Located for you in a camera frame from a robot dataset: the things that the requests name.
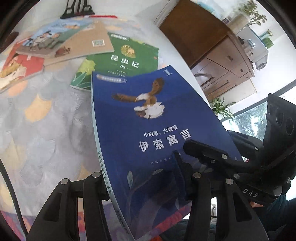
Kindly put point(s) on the bright green insect book 03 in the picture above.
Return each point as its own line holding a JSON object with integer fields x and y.
{"x": 130, "y": 58}

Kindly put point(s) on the red tassel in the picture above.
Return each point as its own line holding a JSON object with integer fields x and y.
{"x": 98, "y": 16}

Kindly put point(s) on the person right forearm sleeve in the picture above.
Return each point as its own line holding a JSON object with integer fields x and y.
{"x": 277, "y": 214}

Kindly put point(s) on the white microwave oven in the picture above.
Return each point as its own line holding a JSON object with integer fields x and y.
{"x": 254, "y": 47}

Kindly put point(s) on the wooden sideboard cabinet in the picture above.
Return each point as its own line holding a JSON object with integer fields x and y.
{"x": 210, "y": 49}

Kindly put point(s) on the tan kraft cover book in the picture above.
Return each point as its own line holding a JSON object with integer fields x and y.
{"x": 93, "y": 39}

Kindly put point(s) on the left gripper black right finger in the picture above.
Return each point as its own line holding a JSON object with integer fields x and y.
{"x": 197, "y": 189}

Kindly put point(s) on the antique yellow globe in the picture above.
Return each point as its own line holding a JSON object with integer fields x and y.
{"x": 10, "y": 38}

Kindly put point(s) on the black fan stand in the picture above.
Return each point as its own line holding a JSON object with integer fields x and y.
{"x": 77, "y": 8}

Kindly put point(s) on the potted green plant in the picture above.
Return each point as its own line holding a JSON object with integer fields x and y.
{"x": 221, "y": 109}

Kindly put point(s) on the person right hand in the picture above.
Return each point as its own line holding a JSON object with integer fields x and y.
{"x": 255, "y": 205}

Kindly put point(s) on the floral tablecloth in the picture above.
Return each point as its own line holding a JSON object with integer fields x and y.
{"x": 46, "y": 125}

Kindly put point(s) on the window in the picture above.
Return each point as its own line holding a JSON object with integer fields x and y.
{"x": 252, "y": 120}

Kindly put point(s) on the blue tissue box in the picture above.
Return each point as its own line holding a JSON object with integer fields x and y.
{"x": 211, "y": 6}

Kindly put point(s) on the blue Aesop fables book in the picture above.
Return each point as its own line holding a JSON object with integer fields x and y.
{"x": 138, "y": 123}

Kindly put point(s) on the green canister on microwave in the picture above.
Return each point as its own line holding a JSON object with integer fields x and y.
{"x": 266, "y": 38}

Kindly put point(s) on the light blue cartoon book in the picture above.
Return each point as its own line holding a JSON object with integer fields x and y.
{"x": 49, "y": 38}

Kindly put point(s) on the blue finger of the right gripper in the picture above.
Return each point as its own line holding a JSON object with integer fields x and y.
{"x": 211, "y": 155}
{"x": 246, "y": 143}

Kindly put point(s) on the red book with yellow figure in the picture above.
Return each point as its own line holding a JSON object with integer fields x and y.
{"x": 18, "y": 67}

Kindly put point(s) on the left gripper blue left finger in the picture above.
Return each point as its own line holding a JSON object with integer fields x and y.
{"x": 94, "y": 192}

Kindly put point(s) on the beige cylinder vase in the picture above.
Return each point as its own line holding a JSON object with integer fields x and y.
{"x": 238, "y": 23}

